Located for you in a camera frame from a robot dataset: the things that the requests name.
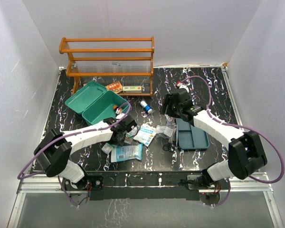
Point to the gauze pack orange green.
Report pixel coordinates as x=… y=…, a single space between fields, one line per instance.
x=130 y=135

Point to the blue white wrapped roll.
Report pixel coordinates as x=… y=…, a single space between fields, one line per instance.
x=146 y=107

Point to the blue white cotton bag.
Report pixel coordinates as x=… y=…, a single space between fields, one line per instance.
x=125 y=153

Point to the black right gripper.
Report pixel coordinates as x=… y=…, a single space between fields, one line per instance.
x=164 y=109

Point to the pale green long box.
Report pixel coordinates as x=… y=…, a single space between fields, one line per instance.
x=132 y=89

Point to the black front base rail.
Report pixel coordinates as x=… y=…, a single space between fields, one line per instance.
x=108 y=185

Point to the white blue-label packet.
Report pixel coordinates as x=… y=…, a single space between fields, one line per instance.
x=145 y=135

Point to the clear plastic bag packet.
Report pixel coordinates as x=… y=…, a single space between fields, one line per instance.
x=165 y=131

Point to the orange medicine box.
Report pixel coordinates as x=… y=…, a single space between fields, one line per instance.
x=116 y=87

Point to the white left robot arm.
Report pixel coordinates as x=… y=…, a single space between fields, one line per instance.
x=55 y=161

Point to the blue grey divided tray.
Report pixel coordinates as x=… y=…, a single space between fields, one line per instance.
x=191 y=138

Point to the black scissors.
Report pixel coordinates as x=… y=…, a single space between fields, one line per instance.
x=169 y=147

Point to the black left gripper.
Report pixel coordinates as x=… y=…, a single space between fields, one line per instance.
x=117 y=143

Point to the small round clear packet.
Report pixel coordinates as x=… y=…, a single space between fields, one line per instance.
x=170 y=120

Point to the orange wooden shelf rack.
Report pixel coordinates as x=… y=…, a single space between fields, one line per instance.
x=127 y=60

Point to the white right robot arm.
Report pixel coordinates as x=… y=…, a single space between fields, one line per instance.
x=246 y=154

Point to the green plastic medicine box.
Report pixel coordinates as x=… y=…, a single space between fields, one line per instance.
x=94 y=102

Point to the white bottle green label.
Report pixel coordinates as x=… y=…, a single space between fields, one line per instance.
x=107 y=148

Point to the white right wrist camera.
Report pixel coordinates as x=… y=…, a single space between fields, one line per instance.
x=180 y=85

